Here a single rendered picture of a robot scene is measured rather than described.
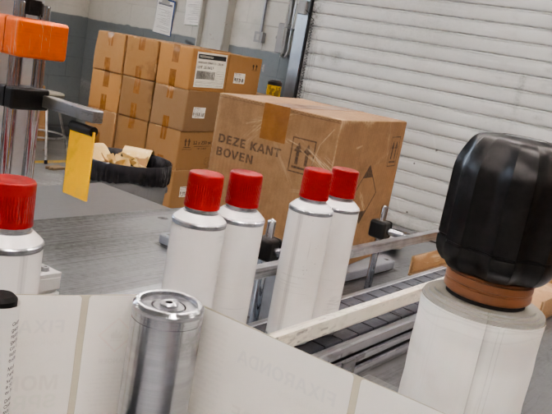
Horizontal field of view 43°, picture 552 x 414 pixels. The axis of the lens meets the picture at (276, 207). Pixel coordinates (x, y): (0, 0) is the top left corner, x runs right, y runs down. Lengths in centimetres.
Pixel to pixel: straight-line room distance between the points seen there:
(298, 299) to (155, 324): 46
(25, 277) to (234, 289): 24
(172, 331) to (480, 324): 21
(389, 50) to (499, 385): 483
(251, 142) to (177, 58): 317
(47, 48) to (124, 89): 406
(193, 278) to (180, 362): 29
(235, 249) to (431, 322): 26
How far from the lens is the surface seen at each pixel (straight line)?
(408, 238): 112
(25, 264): 53
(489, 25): 500
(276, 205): 119
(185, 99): 431
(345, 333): 91
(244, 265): 70
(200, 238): 65
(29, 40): 59
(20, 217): 52
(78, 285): 106
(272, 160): 119
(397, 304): 99
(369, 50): 533
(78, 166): 58
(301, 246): 79
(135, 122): 459
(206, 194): 65
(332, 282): 85
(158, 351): 37
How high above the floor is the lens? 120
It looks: 12 degrees down
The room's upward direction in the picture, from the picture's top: 10 degrees clockwise
